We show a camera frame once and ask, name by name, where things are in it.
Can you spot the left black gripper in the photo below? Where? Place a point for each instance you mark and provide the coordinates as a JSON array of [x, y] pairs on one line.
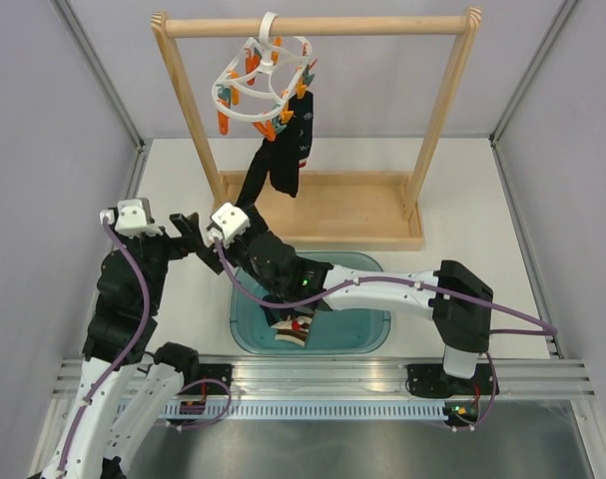
[[191, 236]]

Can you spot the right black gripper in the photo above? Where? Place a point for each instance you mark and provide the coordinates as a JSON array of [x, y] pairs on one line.
[[256, 232]]

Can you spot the black sock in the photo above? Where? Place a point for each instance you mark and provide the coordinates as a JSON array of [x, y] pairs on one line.
[[285, 154], [256, 175]]

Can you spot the navy patterned sock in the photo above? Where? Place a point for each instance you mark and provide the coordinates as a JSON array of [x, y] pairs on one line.
[[301, 126], [274, 316]]

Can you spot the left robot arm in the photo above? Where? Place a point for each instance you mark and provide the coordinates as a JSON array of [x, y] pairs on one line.
[[99, 440]]

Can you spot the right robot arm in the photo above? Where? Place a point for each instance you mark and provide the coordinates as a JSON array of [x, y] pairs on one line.
[[455, 300]]

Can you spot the white clip hanger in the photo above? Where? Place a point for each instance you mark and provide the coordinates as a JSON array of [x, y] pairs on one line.
[[260, 84]]

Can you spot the teal plastic bin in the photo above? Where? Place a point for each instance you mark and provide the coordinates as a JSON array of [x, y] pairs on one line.
[[353, 331]]

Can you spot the wooden hanging rack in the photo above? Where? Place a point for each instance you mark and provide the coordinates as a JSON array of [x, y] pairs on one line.
[[375, 210]]

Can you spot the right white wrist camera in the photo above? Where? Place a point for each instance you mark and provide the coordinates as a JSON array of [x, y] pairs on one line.
[[227, 223]]

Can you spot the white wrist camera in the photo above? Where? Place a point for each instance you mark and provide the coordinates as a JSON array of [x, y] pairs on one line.
[[227, 223], [132, 218]]

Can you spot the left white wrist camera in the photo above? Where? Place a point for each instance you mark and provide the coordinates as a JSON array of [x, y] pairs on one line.
[[132, 218]]

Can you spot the aluminium mounting rail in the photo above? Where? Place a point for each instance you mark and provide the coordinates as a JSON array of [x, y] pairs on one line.
[[390, 378]]

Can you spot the white slotted cable duct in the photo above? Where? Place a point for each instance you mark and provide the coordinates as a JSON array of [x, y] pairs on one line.
[[307, 410]]

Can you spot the left aluminium frame post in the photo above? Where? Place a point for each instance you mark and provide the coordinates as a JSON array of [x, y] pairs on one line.
[[80, 37]]

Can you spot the aluminium frame post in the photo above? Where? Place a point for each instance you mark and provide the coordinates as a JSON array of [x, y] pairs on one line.
[[543, 50], [80, 37]]

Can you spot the right aluminium frame post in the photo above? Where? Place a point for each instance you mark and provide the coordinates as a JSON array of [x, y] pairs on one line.
[[543, 50]]

